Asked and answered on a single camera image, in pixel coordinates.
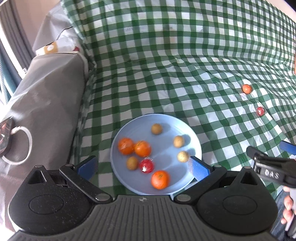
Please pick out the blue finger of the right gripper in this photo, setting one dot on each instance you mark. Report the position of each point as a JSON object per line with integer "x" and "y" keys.
{"x": 288, "y": 147}
{"x": 256, "y": 155}

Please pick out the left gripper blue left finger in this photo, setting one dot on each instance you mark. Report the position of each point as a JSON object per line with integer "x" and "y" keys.
{"x": 87, "y": 168}

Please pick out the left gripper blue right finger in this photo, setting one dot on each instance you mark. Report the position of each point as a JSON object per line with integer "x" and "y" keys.
{"x": 198, "y": 168}

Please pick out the brown longan fruit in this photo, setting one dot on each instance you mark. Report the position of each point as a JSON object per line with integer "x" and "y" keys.
{"x": 183, "y": 156}
{"x": 156, "y": 129}

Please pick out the beige longan fruit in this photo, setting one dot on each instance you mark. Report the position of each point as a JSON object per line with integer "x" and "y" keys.
{"x": 132, "y": 163}
{"x": 179, "y": 141}

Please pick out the large orange fruit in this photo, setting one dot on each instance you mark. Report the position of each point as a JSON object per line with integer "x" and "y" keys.
{"x": 126, "y": 146}

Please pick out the person's right hand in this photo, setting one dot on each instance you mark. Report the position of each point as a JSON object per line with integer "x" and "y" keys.
{"x": 288, "y": 212}

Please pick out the small red fruit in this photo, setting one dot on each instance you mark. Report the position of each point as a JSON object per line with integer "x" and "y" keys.
{"x": 260, "y": 111}

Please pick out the light blue plate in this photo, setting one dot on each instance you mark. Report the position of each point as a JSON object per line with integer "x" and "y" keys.
{"x": 164, "y": 154}

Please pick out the red wrapped fruit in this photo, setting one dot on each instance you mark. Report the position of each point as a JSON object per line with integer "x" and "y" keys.
{"x": 146, "y": 165}

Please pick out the small orange fruit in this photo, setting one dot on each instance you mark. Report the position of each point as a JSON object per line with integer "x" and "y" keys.
{"x": 247, "y": 89}

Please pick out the grey sofa armrest cover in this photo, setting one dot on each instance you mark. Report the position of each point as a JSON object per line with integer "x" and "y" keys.
{"x": 46, "y": 102}

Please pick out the green checkered tablecloth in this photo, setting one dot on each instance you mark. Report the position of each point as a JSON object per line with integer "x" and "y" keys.
{"x": 188, "y": 59}

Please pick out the black smartphone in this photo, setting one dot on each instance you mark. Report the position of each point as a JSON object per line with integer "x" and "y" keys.
{"x": 5, "y": 138}

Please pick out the patterned grey cushion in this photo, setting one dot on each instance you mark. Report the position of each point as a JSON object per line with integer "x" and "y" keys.
{"x": 56, "y": 34}

